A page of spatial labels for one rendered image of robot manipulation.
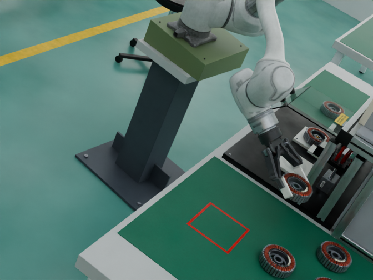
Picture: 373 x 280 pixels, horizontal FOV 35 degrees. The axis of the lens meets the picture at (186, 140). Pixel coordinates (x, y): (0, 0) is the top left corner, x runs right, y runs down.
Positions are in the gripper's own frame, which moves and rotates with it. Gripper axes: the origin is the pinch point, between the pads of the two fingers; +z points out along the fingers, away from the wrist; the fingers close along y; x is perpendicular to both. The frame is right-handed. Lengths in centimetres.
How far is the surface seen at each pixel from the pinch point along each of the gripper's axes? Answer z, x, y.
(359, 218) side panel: 20.5, 6.9, -16.1
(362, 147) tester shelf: -2.0, 20.6, -13.4
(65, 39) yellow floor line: -131, -189, -112
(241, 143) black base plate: -19.3, -28.7, -22.5
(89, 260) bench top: -11, -26, 67
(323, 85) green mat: -26, -36, -117
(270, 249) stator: 13.3, -6.8, 17.6
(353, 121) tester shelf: -10.0, 17.5, -22.5
